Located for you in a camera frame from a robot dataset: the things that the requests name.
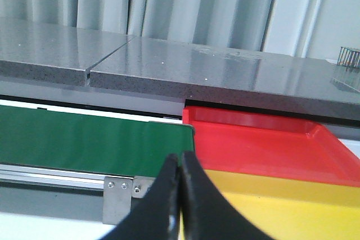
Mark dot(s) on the steel conveyor support bracket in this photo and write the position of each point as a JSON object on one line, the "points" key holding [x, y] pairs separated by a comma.
{"points": [[117, 196]]}

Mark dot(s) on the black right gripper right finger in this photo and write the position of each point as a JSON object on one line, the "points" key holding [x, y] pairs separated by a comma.
{"points": [[206, 213]]}

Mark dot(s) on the white wall pipe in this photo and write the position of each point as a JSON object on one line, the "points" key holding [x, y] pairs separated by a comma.
{"points": [[305, 29]]}

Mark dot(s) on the white pleated curtain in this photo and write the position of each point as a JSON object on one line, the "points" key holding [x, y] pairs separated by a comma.
{"points": [[225, 23]]}

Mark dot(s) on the yellow plastic tray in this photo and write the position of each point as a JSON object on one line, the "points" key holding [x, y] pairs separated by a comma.
{"points": [[292, 209]]}

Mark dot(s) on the right grey stone slab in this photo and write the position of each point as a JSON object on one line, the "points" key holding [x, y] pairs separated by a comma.
{"points": [[231, 77]]}

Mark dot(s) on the small wire rack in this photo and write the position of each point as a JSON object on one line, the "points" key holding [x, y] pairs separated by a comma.
{"points": [[348, 57]]}

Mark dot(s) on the red plastic tray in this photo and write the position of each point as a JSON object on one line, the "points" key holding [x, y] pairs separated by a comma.
{"points": [[268, 145]]}

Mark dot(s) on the aluminium conveyor frame rail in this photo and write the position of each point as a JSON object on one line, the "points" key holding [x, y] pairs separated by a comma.
{"points": [[136, 185]]}

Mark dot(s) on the green conveyor belt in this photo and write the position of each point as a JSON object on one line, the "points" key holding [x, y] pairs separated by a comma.
{"points": [[87, 143]]}

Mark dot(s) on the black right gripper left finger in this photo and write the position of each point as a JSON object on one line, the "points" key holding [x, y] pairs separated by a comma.
{"points": [[156, 216]]}

